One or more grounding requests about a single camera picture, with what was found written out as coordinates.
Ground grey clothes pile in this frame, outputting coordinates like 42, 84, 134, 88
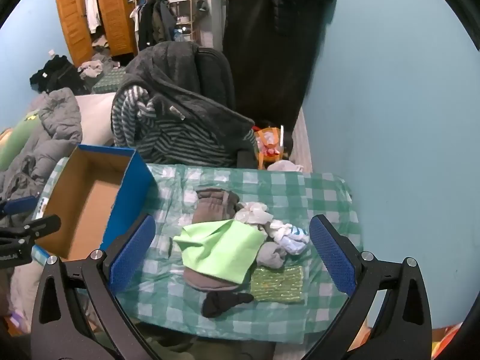
77, 54, 113, 80

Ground orange bag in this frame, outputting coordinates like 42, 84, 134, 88
254, 127, 283, 169

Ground green pillow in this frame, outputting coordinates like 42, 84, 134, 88
0, 110, 40, 171

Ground light green cloth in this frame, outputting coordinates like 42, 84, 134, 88
173, 219, 268, 284

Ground green checkered tablecloth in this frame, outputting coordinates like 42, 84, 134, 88
37, 155, 362, 346

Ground wooden wardrobe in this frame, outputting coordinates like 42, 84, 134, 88
55, 0, 137, 68

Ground black sock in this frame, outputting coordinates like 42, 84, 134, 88
201, 292, 255, 318

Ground white crumpled cloth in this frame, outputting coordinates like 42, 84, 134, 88
235, 202, 274, 226

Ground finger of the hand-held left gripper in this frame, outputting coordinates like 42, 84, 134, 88
0, 214, 62, 247
0, 196, 39, 219

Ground white plastic bag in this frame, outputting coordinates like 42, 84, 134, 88
267, 160, 304, 173

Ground grey puffer jacket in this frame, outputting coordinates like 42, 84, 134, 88
0, 88, 83, 199

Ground pale grey bed cover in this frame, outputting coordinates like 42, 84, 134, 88
75, 92, 117, 147

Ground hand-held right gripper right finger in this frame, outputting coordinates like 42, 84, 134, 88
300, 214, 434, 360

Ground grey sock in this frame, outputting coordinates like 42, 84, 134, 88
257, 241, 287, 270
192, 187, 241, 230

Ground grey striped sweater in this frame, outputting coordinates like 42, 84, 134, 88
111, 84, 256, 167

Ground dark grey fleece robe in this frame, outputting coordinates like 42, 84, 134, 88
120, 41, 257, 166

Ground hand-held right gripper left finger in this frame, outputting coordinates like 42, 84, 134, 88
31, 214, 156, 360

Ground blue cardboard box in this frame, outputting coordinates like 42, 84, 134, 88
32, 144, 155, 267

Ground white hanging shirt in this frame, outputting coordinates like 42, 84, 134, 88
84, 0, 102, 34

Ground white blue-striped sock roll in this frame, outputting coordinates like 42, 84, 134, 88
268, 221, 310, 256

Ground black hanging coat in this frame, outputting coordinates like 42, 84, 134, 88
223, 0, 336, 128

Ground brown knit glove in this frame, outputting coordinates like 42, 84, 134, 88
183, 265, 241, 292

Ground glittery green scrub cloth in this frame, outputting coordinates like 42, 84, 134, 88
250, 265, 304, 302

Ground dark hanging clothes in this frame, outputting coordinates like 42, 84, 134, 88
137, 0, 177, 51

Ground dark green checkered cover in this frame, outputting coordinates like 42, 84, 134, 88
92, 68, 126, 94

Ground black clothes pile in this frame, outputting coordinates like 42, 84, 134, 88
30, 55, 89, 94

